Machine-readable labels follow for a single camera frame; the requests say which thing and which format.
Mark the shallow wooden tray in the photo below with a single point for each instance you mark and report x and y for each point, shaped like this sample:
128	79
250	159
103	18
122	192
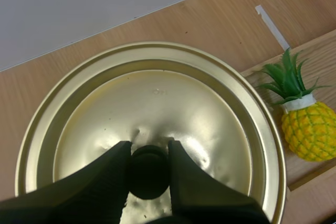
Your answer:
312	174

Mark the gold lid with black knob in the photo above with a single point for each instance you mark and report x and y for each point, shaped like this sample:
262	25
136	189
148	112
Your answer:
149	98

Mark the yellow toy pineapple green crown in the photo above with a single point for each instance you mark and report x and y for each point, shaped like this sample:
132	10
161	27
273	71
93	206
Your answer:
309	132

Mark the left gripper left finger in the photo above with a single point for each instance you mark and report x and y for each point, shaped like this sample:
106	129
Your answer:
86	195

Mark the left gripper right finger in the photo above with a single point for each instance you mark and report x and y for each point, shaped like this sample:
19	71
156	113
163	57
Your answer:
207	195

